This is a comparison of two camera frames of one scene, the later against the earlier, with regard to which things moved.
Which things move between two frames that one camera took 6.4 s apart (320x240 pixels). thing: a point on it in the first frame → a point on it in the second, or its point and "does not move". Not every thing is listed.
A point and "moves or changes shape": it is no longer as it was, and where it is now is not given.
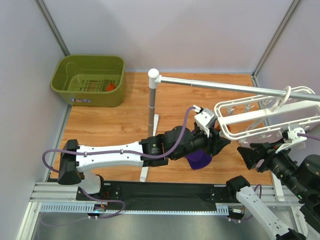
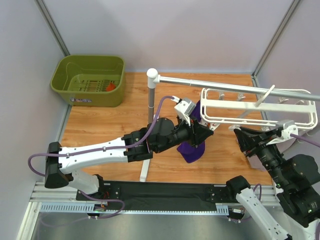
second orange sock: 111,86 does not move
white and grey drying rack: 154,78 does not move
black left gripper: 214,141 → 194,133
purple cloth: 199,159 moves or changes shape
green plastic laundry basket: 90,80 does not move
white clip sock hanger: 268,113 moves or changes shape
